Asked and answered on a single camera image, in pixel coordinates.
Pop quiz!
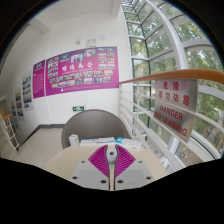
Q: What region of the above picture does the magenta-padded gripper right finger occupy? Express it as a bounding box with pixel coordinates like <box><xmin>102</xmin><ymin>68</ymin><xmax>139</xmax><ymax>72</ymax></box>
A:
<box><xmin>111</xmin><ymin>143</ymin><xmax>157</xmax><ymax>192</ymax></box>

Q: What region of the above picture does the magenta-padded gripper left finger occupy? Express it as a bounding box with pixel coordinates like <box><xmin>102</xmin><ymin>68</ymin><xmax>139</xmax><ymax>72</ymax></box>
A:
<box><xmin>70</xmin><ymin>144</ymin><xmax>112</xmax><ymax>192</ymax></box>

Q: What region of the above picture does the white blue flat box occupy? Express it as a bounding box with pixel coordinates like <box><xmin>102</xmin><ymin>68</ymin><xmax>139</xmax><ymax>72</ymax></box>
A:
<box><xmin>115</xmin><ymin>136</ymin><xmax>143</xmax><ymax>152</ymax></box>

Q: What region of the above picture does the small white green box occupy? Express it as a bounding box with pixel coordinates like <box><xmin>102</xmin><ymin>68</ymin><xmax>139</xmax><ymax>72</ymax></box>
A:
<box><xmin>68</xmin><ymin>133</ymin><xmax>81</xmax><ymax>148</ymax></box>

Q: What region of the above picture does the green exit sign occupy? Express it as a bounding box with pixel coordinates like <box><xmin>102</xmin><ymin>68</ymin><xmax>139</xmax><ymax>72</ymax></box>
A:
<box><xmin>72</xmin><ymin>105</ymin><xmax>85</xmax><ymax>113</ymax></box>

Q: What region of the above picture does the silver danger sign red lettering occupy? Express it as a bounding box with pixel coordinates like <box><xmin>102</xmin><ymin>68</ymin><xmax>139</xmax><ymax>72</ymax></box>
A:
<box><xmin>153</xmin><ymin>78</ymin><xmax>199</xmax><ymax>143</ymax></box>

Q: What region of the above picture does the white stair railing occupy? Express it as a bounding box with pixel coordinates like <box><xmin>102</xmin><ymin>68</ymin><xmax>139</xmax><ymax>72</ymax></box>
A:
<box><xmin>0</xmin><ymin>107</ymin><xmax>21</xmax><ymax>152</ymax></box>

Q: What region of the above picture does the white railing with orange handrail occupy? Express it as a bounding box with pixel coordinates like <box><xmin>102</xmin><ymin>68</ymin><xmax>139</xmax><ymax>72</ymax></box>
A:
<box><xmin>118</xmin><ymin>68</ymin><xmax>224</xmax><ymax>168</ymax></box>

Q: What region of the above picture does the large magenta wall poster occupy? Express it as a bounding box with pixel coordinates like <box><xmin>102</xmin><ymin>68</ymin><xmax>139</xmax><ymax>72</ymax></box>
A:
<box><xmin>44</xmin><ymin>46</ymin><xmax>120</xmax><ymax>97</ymax></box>

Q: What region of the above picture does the row of wall photo panels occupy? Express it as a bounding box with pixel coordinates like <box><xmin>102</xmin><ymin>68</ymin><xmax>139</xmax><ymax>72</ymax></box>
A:
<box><xmin>9</xmin><ymin>70</ymin><xmax>34</xmax><ymax>129</ymax></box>

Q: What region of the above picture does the narrow magenta wall poster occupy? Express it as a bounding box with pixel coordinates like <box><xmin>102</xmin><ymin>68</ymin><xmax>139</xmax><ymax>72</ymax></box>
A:
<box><xmin>32</xmin><ymin>59</ymin><xmax>46</xmax><ymax>99</ymax></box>

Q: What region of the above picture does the curved glass window wall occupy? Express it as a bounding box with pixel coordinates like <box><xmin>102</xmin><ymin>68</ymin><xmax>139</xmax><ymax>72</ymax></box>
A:
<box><xmin>121</xmin><ymin>0</ymin><xmax>224</xmax><ymax>161</ymax></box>

